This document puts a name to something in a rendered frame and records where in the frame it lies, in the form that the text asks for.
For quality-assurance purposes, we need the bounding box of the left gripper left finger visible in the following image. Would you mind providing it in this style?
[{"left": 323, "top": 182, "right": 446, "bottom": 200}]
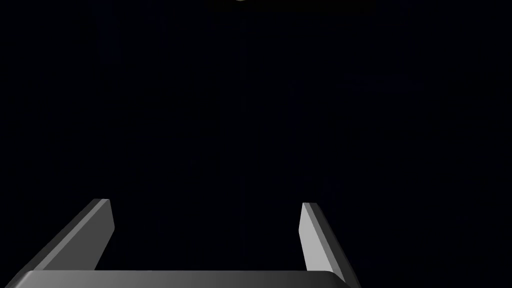
[{"left": 33, "top": 198, "right": 116, "bottom": 272}]

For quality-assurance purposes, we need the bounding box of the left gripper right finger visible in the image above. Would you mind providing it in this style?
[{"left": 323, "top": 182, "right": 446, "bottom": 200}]
[{"left": 298, "top": 202, "right": 347, "bottom": 283}]

